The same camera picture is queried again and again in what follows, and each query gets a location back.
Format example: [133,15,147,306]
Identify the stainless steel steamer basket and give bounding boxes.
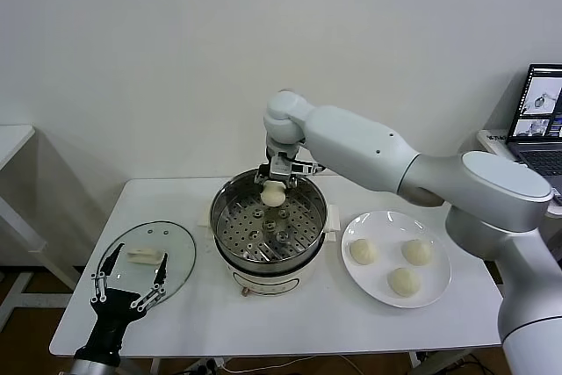
[196,167,342,264]

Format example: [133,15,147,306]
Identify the white power strip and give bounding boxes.
[186,357,226,374]

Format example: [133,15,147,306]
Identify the round white plate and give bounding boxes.
[341,211,453,309]

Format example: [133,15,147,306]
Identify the white side table with laptop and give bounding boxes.
[476,128,562,288]

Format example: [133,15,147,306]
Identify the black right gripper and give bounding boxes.
[255,151,301,191]

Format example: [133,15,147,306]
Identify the empty white side table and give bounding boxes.
[0,124,84,328]

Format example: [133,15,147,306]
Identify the white steamed baozi bun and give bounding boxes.
[349,239,378,266]
[386,266,422,298]
[259,180,287,209]
[401,239,434,266]

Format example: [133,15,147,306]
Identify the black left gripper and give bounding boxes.
[73,242,170,368]

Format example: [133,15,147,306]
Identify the round glass pot lid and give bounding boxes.
[97,220,198,306]

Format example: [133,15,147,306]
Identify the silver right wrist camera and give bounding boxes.
[268,155,327,181]

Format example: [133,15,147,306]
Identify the grey open laptop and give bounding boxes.
[504,63,562,207]

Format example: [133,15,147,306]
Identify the black floor cables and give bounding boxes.
[419,350,488,370]

